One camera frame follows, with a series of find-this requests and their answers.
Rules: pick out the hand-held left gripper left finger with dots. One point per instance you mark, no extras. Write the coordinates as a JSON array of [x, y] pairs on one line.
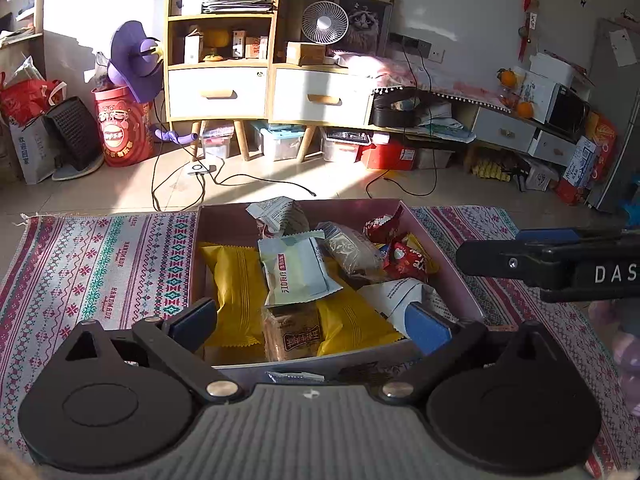
[[192, 322]]

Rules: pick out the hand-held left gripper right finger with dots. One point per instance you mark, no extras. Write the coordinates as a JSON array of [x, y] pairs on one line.
[[425, 327]]

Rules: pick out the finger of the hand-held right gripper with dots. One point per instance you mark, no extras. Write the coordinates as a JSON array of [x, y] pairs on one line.
[[500, 260], [550, 236]]

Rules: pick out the yellow blue-label snack packet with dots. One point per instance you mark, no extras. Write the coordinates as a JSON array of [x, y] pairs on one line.
[[425, 260]]

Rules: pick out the small red snack packet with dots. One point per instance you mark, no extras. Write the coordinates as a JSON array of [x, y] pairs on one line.
[[382, 227], [405, 260]]

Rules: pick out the plain yellow snack packet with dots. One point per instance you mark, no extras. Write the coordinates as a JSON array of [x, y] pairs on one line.
[[350, 327], [235, 295]]

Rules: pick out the brown bread snack packet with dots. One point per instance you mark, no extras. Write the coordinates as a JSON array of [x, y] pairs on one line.
[[292, 332]]

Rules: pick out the clear grainy snack packet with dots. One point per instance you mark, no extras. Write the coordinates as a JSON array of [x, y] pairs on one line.
[[350, 252]]

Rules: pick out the pink cardboard box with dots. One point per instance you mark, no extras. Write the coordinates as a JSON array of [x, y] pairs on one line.
[[225, 220]]

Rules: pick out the light blue white snack packet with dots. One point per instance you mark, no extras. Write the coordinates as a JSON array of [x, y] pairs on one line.
[[295, 270]]

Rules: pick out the white triangular snack packet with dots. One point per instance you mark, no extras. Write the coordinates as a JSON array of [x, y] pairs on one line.
[[280, 215], [390, 295]]

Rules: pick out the person's right hand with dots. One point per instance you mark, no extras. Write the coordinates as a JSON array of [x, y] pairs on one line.
[[625, 355]]

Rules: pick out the blue and white box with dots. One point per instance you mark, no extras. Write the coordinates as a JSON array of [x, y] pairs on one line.
[[580, 162]]

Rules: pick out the row of yellow bottles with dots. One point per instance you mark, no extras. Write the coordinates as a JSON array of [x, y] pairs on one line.
[[492, 169]]

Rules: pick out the red and yellow box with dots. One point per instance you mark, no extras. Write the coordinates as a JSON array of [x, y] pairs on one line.
[[602, 145]]

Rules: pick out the patterned woven mat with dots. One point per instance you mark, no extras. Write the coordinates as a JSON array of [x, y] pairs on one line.
[[100, 270]]

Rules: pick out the small silver sachet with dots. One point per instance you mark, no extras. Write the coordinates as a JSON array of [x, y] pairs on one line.
[[295, 376]]

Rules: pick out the white drawer tv cabinet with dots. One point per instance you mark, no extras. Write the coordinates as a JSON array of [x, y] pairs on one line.
[[502, 130]]

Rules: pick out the white microwave oven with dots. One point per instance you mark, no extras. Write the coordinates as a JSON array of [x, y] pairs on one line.
[[562, 110]]

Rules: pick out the orange fruit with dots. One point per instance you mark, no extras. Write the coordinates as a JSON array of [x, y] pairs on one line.
[[507, 77], [524, 109]]

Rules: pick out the grey refrigerator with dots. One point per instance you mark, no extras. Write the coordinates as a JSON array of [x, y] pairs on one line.
[[617, 110]]

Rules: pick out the red cardboard box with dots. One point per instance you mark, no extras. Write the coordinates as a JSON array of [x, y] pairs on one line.
[[390, 156]]

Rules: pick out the white floor charger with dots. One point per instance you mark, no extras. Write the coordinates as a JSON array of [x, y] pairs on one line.
[[201, 168]]

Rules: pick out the small clear storage box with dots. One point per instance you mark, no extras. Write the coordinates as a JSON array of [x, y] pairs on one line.
[[218, 142]]

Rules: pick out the black round case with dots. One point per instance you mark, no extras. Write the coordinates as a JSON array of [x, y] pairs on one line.
[[387, 115]]

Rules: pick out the clear storage box dark lid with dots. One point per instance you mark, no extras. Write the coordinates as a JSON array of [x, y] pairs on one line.
[[346, 147]]

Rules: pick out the clear storage box blue lid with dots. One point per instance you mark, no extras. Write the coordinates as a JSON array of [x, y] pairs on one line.
[[280, 144]]

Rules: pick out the red hanging ornament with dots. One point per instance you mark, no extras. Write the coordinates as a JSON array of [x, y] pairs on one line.
[[526, 35]]

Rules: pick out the red drum with face print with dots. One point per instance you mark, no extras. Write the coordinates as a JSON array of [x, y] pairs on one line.
[[122, 130]]

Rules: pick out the pink cloth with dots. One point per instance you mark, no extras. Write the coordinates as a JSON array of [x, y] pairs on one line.
[[385, 72]]

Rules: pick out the black grid heater panel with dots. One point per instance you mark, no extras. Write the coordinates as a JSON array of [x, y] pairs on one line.
[[75, 132]]

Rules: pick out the tall wooden shelf cabinet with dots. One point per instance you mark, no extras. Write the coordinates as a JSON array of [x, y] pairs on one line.
[[217, 92]]

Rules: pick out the white paper bag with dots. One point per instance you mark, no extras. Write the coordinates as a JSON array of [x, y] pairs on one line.
[[32, 152]]

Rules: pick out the low wooden drawer cabinet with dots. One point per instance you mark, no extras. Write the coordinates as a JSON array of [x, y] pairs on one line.
[[320, 95]]

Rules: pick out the framed cat picture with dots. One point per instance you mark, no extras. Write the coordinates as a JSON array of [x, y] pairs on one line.
[[367, 25]]

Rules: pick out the purple plush toy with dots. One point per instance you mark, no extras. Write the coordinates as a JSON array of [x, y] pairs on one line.
[[130, 55]]

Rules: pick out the red plastic bag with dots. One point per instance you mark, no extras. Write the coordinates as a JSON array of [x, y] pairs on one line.
[[27, 102]]

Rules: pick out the yellow pumpkin lamp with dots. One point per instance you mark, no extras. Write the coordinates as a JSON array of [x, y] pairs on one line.
[[216, 42]]

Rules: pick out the small cardboard box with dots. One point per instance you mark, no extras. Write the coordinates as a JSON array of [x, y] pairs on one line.
[[305, 53]]

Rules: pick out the small white fan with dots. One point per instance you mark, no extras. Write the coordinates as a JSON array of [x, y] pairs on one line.
[[325, 22]]

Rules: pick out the wall sockets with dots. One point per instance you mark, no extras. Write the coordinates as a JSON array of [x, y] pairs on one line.
[[420, 47]]

